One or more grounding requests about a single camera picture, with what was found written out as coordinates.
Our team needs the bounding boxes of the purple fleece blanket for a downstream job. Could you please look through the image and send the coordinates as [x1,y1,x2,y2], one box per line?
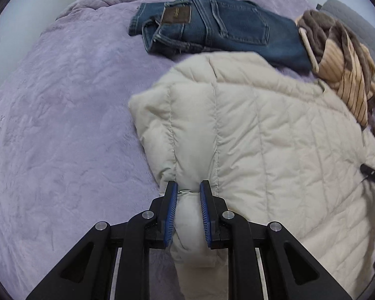
[0,0,375,300]

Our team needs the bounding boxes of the brown striped beige garment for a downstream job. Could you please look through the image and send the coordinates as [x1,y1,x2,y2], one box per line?
[295,9,375,146]

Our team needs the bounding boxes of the blue denim jeans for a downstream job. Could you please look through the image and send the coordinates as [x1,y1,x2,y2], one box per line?
[128,0,315,73]

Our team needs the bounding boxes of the cream puffer jacket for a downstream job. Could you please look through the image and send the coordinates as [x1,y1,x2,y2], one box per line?
[128,51,375,300]

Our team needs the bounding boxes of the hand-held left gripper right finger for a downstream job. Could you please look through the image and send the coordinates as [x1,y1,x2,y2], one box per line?
[200,179,354,300]

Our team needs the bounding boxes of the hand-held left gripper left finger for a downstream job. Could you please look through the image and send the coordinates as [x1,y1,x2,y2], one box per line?
[25,180,179,300]

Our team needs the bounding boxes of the grey pillow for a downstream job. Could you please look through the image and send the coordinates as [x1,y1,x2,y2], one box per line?
[319,0,375,73]

